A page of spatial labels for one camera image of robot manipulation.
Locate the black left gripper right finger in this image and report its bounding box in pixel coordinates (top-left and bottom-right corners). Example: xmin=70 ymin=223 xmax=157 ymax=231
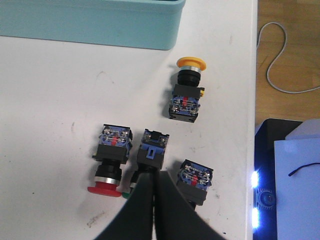
xmin=154 ymin=171 xmax=224 ymax=240

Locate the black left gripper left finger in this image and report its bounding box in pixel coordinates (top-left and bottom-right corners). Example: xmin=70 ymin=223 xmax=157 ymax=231
xmin=96 ymin=173 xmax=154 ymax=240

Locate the light blue plastic box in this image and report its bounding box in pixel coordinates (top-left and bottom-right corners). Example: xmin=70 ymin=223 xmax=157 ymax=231
xmin=0 ymin=0 xmax=185 ymax=50

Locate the lower lying green push button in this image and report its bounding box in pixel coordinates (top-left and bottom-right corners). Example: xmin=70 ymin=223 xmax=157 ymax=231
xmin=176 ymin=159 xmax=214 ymax=209

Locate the lying green push button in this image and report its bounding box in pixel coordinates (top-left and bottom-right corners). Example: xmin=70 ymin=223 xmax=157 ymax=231
xmin=122 ymin=128 xmax=170 ymax=199
xmin=176 ymin=159 xmax=214 ymax=209

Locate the upper lying green push button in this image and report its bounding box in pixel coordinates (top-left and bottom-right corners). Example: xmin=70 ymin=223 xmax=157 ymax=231
xmin=122 ymin=128 xmax=170 ymax=199

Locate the lying red push button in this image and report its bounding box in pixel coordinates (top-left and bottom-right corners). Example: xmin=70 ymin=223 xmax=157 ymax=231
xmin=87 ymin=124 xmax=133 ymax=198

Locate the black computer case with lights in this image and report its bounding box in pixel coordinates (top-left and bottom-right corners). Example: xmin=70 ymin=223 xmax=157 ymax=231
xmin=252 ymin=118 xmax=302 ymax=240

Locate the lying yellow push button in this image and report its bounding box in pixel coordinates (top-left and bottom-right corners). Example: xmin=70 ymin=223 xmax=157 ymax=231
xmin=168 ymin=56 xmax=207 ymax=123

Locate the grey floor cable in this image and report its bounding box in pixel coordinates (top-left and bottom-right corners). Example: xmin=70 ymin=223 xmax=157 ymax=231
xmin=256 ymin=21 xmax=320 ymax=95

